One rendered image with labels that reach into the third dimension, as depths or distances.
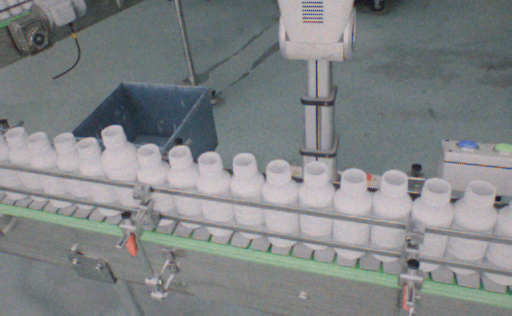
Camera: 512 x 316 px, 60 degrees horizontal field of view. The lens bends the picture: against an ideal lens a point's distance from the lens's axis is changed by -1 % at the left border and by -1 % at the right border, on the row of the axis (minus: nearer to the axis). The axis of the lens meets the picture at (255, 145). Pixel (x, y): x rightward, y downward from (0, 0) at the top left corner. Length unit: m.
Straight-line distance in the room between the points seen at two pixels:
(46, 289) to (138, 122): 1.00
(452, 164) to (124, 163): 0.57
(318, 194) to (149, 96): 0.91
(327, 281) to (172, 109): 0.88
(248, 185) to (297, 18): 0.67
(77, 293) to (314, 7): 1.59
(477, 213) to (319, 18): 0.76
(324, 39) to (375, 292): 0.75
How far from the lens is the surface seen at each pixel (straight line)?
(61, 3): 2.22
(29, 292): 2.32
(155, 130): 1.58
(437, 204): 0.69
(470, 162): 0.83
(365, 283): 0.79
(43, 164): 0.94
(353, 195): 0.69
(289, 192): 0.72
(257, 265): 0.82
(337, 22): 1.28
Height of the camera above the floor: 1.62
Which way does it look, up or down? 37 degrees down
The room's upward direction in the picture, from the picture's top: 7 degrees counter-clockwise
